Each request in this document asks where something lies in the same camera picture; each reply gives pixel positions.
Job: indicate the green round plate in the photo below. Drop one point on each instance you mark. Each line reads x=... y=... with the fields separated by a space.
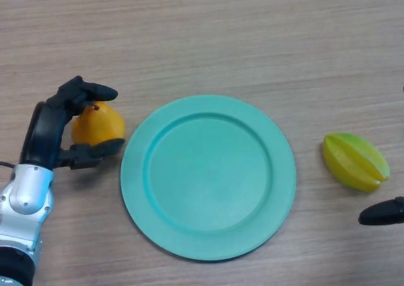
x=208 y=178

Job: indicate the yellow orange pear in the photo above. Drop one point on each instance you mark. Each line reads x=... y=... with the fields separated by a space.
x=101 y=125

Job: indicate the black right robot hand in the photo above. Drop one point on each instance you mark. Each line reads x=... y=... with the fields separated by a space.
x=383 y=211

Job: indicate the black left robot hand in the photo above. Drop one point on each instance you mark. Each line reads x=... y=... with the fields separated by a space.
x=44 y=134

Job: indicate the yellow green starfruit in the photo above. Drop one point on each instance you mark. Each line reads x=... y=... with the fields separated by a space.
x=356 y=163

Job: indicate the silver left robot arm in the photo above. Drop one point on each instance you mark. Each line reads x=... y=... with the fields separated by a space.
x=22 y=210

